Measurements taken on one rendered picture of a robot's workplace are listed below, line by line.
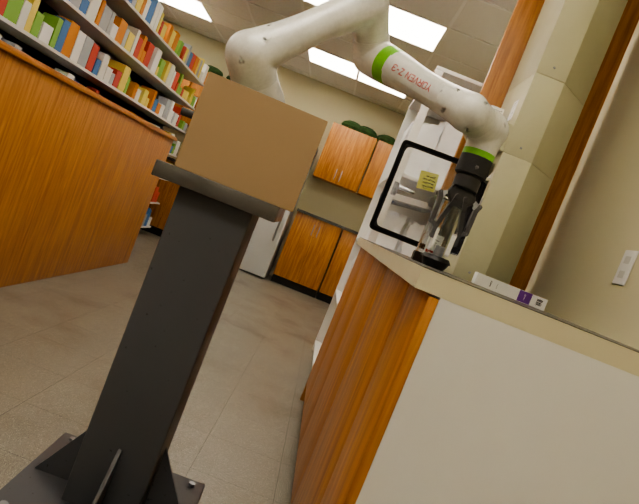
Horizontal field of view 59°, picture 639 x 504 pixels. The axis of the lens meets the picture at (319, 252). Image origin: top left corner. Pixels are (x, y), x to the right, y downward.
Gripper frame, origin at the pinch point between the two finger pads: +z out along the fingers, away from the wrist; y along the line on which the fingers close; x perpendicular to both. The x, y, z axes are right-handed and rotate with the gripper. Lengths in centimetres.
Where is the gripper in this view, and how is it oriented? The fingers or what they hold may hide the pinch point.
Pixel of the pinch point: (441, 242)
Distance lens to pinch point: 166.4
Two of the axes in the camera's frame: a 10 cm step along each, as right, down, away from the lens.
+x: -0.2, 0.6, -10.0
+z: -3.7, 9.3, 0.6
